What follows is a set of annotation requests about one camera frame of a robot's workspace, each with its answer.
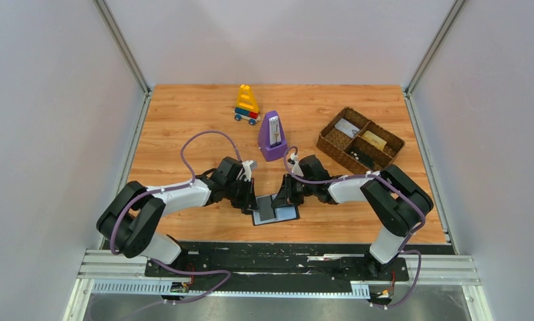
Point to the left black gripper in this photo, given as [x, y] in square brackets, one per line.
[245, 194]

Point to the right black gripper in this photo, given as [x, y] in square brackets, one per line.
[287, 192]

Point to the black card holder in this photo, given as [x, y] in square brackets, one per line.
[289, 213]

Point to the black credit card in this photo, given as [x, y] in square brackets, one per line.
[362, 158]

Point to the yellow credit card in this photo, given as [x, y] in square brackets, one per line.
[374, 140]

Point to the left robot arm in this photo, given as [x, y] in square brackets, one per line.
[131, 219]

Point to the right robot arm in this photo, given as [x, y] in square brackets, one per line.
[399, 203]

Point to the white card in basket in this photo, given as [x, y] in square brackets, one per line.
[347, 128]

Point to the purple metronome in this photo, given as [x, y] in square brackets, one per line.
[272, 142]

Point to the brown woven basket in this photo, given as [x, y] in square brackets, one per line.
[336, 145]

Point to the colourful toy block car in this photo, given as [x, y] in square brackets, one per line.
[246, 107]

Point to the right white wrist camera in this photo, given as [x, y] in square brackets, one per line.
[293, 161]

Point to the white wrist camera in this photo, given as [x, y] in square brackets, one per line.
[293, 161]
[248, 167]

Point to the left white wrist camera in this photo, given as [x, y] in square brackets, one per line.
[248, 167]

